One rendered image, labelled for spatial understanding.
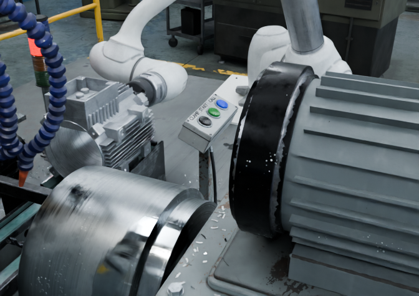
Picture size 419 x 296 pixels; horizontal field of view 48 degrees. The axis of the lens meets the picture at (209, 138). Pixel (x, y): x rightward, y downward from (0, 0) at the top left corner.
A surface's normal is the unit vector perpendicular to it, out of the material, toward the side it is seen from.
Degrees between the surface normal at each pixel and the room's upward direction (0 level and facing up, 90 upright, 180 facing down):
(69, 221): 32
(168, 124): 0
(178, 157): 0
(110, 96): 90
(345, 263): 0
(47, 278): 66
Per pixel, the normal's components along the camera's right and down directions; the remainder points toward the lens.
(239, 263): 0.00, -0.88
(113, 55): -0.27, -0.04
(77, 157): 0.58, -0.57
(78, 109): -0.39, 0.44
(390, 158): -0.30, -0.25
